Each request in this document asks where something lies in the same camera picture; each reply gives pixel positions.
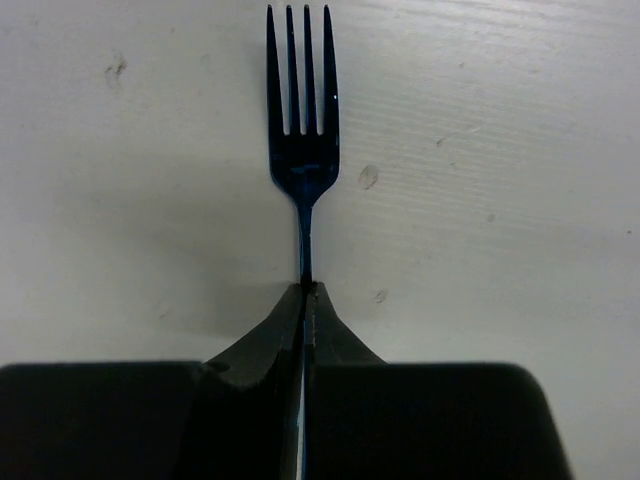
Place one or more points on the blue metal fork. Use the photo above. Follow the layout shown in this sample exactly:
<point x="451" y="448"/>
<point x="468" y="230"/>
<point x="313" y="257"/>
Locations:
<point x="304" y="163"/>

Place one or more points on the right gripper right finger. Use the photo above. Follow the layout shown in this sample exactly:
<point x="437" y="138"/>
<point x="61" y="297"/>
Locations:
<point x="338" y="365"/>

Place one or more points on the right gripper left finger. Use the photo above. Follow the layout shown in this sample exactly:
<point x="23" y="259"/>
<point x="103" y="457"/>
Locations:
<point x="264" y="371"/>

